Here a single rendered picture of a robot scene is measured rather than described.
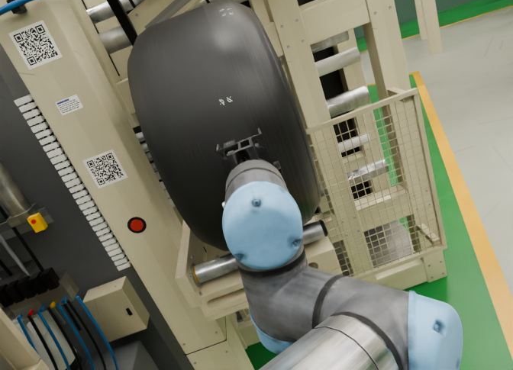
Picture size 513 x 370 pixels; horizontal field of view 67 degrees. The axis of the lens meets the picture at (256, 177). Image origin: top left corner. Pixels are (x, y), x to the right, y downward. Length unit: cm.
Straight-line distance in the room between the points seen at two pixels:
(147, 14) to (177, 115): 61
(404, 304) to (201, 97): 50
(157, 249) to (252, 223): 70
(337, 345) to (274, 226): 12
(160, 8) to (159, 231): 66
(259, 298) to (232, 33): 51
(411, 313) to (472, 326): 157
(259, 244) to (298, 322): 9
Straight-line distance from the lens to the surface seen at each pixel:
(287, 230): 36
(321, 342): 30
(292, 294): 40
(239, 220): 35
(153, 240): 102
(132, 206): 99
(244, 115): 70
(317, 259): 96
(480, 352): 183
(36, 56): 94
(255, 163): 46
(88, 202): 102
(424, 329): 34
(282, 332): 43
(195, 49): 77
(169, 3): 127
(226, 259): 97
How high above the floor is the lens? 143
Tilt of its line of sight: 22 degrees down
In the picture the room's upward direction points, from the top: 21 degrees counter-clockwise
